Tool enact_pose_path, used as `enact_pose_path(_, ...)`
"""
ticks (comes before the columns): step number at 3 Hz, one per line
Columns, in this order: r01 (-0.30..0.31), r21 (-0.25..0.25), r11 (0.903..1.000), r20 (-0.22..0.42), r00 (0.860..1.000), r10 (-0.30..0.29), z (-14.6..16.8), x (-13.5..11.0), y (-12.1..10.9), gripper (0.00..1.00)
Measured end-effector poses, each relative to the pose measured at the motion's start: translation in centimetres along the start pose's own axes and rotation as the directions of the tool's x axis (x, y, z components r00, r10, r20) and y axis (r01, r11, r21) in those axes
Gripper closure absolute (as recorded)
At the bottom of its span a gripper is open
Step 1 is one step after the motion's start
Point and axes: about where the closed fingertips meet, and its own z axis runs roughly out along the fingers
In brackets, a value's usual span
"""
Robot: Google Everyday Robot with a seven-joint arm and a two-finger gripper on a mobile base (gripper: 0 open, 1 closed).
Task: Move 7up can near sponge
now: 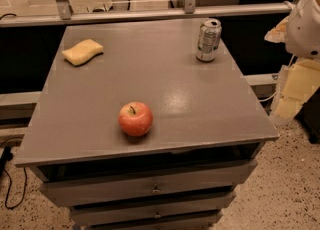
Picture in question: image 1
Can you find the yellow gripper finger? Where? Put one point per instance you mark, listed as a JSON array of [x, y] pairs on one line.
[[295, 86]]

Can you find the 7up soda can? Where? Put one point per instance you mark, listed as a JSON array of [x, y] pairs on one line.
[[208, 40]]

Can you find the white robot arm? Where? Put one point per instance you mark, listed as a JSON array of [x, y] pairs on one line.
[[300, 32]]

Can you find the yellow sponge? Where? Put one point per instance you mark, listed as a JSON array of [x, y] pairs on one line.
[[82, 52]]

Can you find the grey drawer cabinet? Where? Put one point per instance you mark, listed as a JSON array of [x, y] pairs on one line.
[[207, 129]]

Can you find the red apple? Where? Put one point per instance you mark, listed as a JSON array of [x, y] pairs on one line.
[[135, 119]]

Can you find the metal frame rail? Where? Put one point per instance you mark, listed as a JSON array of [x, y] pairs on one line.
[[15, 13]]

